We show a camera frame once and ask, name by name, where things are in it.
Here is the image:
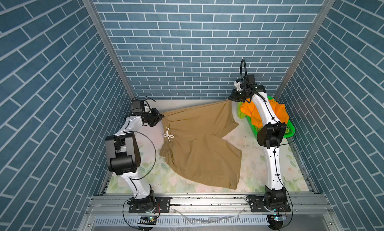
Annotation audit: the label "tan drawstring shorts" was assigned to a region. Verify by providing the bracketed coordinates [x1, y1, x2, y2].
[160, 100, 242, 190]

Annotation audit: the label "green perforated plastic basket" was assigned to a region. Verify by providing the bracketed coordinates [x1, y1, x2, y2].
[245, 96, 296, 138]

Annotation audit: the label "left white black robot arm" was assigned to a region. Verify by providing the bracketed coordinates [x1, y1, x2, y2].
[105, 108, 164, 205]

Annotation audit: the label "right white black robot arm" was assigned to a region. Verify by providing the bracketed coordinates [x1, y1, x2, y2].
[229, 79, 288, 207]

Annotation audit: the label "orange shorts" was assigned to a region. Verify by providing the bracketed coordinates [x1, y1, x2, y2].
[241, 98, 289, 128]

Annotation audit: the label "light green garment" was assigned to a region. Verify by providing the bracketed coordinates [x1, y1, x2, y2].
[237, 102, 247, 119]

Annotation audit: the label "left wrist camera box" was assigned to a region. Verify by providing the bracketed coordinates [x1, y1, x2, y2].
[131, 100, 145, 115]

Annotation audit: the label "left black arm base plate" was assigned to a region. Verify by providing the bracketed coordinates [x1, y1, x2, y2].
[129, 196, 171, 214]

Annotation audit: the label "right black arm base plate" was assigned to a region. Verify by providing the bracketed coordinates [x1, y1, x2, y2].
[245, 195, 291, 213]

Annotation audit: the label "aluminium front rail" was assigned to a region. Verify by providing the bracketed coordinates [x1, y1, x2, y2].
[85, 192, 335, 217]

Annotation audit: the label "right aluminium corner post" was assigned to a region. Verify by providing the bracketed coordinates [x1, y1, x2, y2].
[274, 0, 336, 100]

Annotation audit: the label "aluminium corner post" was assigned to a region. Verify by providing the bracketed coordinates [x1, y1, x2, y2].
[82, 0, 135, 98]
[274, 0, 336, 100]

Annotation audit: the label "left aluminium corner post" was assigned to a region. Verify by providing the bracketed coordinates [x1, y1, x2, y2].
[82, 0, 135, 98]

